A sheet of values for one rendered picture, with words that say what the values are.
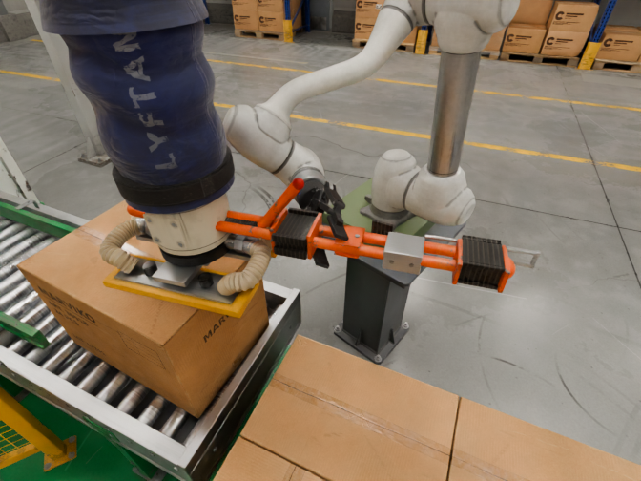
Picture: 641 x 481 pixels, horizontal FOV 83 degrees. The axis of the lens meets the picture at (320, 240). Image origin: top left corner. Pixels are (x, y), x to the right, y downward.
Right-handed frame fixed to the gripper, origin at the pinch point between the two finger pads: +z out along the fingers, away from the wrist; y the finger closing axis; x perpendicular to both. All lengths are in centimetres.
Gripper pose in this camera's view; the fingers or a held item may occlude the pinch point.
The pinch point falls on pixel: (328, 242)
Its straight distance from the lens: 72.4
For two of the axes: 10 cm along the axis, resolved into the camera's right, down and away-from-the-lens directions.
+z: 1.9, 5.9, -7.9
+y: -4.9, 7.5, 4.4
